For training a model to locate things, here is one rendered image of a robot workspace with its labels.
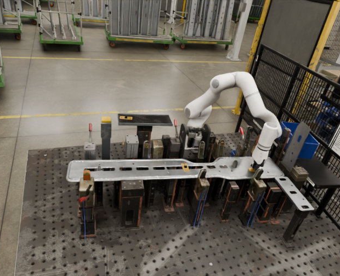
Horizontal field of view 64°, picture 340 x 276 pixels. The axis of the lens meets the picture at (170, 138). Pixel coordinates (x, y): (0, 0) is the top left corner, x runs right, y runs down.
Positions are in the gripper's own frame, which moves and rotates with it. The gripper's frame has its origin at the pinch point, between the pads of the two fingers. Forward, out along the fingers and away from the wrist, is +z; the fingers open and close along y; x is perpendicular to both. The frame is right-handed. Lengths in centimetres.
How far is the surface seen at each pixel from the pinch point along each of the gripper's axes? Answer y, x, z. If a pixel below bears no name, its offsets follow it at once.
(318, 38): -170, 152, -56
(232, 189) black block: 15.1, -21.7, 4.7
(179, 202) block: -3, -46, 33
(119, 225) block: 13, -87, 32
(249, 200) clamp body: 15.8, -7.5, 14.6
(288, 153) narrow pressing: -6.7, 26.6, -5.9
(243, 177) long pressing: 5.8, -10.5, 3.6
